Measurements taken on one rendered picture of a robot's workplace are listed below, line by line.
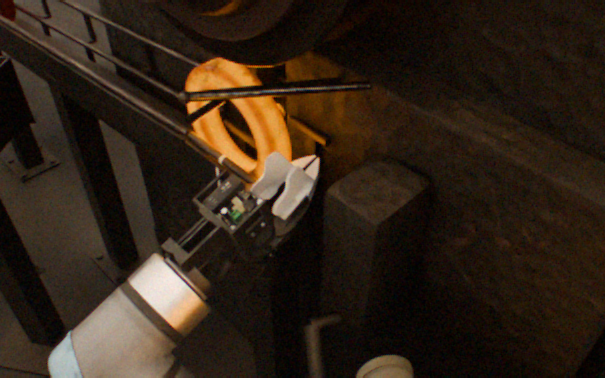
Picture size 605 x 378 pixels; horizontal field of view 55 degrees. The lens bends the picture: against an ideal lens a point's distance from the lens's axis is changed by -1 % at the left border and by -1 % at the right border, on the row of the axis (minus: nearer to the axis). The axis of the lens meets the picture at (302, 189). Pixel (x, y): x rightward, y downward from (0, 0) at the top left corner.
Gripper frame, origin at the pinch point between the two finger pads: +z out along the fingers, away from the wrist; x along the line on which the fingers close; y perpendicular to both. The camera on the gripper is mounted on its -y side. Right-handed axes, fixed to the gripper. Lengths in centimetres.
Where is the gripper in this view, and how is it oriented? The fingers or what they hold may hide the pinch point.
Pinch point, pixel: (311, 168)
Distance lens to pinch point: 72.5
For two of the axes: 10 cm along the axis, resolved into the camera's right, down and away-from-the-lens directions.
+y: -2.2, -5.4, -8.1
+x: -7.0, -5.0, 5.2
